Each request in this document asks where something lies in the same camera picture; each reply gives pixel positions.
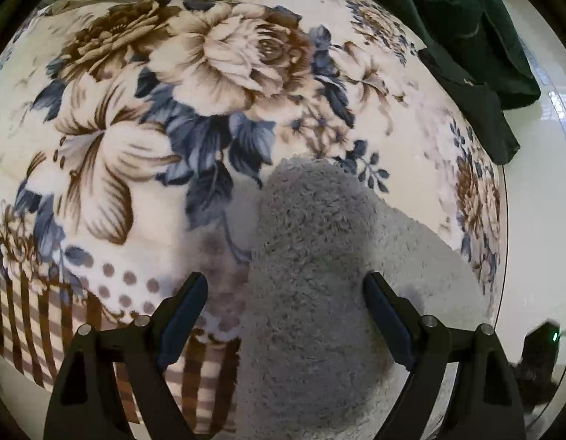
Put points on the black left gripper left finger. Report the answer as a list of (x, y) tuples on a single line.
[(86, 403)]

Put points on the grey fleece pants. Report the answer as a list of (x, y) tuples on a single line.
[(313, 365)]

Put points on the black charger with green light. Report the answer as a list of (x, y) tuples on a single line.
[(533, 373)]

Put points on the white headboard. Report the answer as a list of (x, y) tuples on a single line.
[(535, 185)]

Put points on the floral bed blanket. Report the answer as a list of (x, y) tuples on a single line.
[(137, 135)]

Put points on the black garment on bed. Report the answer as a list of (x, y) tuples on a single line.
[(478, 103)]

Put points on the dark teal plush blanket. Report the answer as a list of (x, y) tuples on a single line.
[(480, 37)]

